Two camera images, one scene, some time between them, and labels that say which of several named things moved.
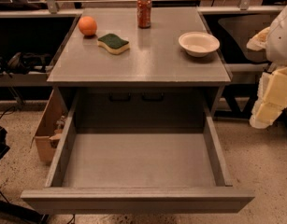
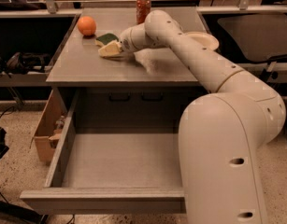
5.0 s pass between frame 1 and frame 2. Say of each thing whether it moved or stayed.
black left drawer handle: stayed
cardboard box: stayed
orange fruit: stayed
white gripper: moved
